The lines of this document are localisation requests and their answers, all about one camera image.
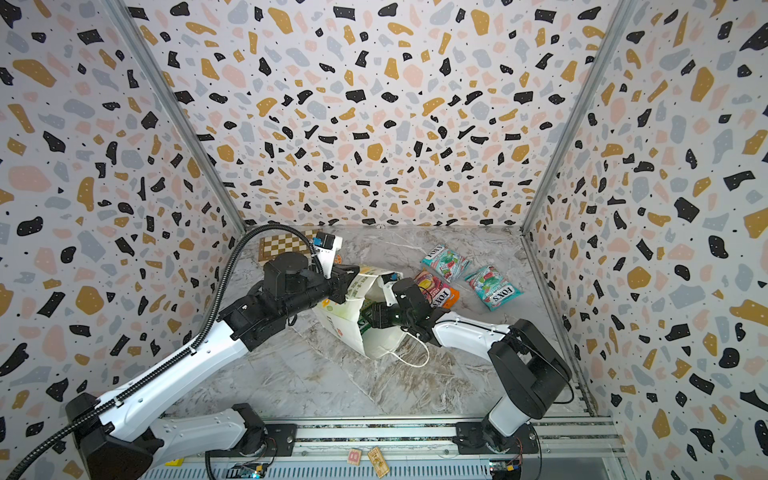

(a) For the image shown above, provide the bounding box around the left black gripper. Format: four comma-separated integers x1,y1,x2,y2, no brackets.
284,262,361,321

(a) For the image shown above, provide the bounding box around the white paper bag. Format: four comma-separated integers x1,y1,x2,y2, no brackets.
313,266,408,360

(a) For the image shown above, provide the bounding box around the orange Fox's fruits candy bag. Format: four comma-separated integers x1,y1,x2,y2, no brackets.
414,270,460,309

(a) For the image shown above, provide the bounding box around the teal Fox's candy bag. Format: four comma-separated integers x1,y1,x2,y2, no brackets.
421,245,471,282
465,265,522,311

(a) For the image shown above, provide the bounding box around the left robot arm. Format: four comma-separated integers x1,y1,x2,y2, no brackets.
66,252,360,479

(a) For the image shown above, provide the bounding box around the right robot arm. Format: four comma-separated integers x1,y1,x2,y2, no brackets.
361,278,573,454

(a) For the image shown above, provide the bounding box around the wooden chessboard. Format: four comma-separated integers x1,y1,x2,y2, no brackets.
257,233,310,264

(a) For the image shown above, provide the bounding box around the pink letter block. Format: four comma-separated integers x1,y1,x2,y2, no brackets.
347,449,363,466

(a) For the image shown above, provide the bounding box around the tan wooden card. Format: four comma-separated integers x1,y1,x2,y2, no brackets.
367,447,390,479

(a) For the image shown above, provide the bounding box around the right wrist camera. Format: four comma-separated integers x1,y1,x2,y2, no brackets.
377,272,401,306

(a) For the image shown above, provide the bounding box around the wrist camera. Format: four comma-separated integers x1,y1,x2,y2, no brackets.
377,272,401,306
313,231,343,279

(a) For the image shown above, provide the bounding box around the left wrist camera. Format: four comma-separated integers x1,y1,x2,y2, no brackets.
313,231,343,279

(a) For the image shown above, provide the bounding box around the black corrugated cable hose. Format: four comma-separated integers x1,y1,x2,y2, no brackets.
4,223,319,480

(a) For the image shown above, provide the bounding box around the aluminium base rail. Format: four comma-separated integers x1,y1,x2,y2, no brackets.
145,416,634,479

